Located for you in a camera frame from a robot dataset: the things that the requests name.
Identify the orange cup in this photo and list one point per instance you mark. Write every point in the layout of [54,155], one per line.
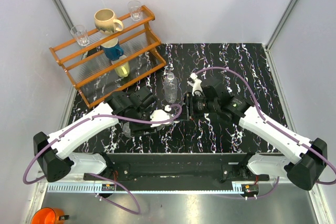
[49,215]

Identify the beige ceramic mug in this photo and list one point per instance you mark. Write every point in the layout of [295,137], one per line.
[106,22]

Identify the clear drinking glass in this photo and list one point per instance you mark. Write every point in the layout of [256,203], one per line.
[134,8]
[80,35]

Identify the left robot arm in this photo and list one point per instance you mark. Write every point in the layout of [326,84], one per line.
[55,151]

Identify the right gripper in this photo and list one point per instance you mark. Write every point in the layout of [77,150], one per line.
[189,105]

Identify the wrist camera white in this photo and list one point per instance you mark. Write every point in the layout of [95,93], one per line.
[162,115]
[195,83]

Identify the clear drinking glass left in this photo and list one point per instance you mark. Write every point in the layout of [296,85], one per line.
[80,35]

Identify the clear drinking glass right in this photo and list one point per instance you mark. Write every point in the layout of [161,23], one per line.
[134,8]

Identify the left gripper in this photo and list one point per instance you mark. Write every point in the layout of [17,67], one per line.
[137,130]

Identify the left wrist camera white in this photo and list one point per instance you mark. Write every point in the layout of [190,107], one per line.
[162,115]

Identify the blue ceramic mug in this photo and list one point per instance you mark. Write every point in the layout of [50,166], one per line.
[112,49]

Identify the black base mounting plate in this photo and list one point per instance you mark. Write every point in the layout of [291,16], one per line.
[220,168]

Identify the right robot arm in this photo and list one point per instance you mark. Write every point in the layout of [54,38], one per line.
[302,161]

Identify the clear plastic bottle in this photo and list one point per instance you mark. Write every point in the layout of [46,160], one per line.
[170,87]
[126,130]

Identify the orange wooden shelf rack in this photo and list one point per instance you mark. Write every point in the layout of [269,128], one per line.
[92,74]

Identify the yellow ceramic mug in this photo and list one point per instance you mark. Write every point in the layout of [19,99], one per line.
[122,70]

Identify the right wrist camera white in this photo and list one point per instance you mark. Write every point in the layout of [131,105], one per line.
[195,83]

